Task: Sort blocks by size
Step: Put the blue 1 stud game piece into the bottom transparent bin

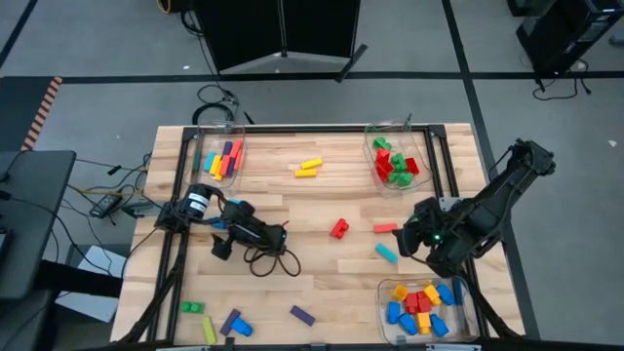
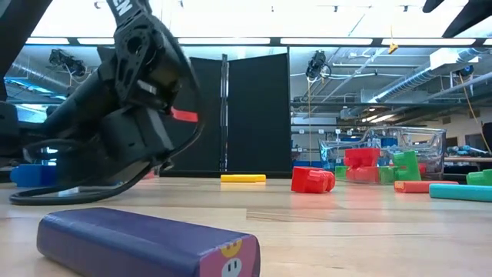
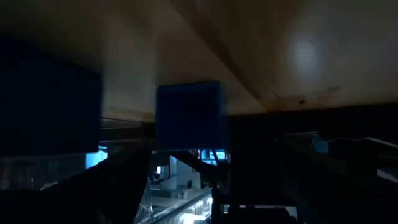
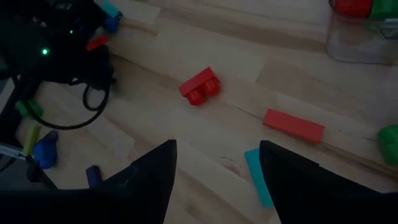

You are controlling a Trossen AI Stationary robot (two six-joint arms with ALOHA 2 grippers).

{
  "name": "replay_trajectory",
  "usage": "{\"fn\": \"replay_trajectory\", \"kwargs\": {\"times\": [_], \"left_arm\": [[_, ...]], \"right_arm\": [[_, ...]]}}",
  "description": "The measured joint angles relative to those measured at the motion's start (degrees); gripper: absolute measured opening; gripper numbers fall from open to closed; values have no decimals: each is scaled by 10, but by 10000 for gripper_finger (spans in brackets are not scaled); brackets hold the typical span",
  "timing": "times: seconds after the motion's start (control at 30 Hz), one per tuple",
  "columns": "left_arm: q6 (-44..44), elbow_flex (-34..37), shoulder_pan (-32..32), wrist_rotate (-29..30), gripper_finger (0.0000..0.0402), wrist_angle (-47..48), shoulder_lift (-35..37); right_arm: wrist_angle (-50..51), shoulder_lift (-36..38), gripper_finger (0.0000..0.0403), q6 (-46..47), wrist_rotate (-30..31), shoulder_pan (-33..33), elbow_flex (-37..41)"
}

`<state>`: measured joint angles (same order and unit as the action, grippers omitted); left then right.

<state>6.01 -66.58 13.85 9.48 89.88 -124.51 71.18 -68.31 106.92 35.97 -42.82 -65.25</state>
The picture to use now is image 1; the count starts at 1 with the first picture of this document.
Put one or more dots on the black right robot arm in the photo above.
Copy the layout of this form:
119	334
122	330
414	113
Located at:
512	195

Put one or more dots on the lime long bar block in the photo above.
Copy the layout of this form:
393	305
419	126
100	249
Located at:
209	331

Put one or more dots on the dark grey power brick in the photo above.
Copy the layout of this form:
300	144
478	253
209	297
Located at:
139	209

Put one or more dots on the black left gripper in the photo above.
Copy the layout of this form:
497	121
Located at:
263	236

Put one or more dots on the black equipment cabinet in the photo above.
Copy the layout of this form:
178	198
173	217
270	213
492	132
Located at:
560	34

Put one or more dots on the red toy block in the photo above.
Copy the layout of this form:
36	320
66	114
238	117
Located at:
412	302
412	166
383	155
339	228
424	304
385	169

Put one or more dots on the yellow toy block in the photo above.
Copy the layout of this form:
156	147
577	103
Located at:
431	295
400	292
424	322

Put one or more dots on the black divider foot bar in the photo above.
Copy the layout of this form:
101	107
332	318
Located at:
352	62

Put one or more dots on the black mat with striped edge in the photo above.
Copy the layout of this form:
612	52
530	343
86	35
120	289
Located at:
19	112

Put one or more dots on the clear plastic bin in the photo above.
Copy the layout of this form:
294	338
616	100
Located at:
205	183
468	322
419	146

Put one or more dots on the blue toy block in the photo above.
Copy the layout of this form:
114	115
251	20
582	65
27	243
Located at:
218	225
242	327
445	295
408	323
394	312
439	325

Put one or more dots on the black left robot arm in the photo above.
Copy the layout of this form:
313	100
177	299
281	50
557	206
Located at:
197	202

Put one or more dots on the black power adapter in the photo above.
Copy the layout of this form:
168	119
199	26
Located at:
105	206

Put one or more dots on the black room divider panel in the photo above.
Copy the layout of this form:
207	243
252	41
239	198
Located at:
239	29
322	24

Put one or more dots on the black side desk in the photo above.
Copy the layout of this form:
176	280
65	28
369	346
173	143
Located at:
29	219

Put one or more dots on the black aluminium table frame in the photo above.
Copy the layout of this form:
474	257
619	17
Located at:
436	130

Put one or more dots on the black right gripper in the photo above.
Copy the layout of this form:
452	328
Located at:
446	244

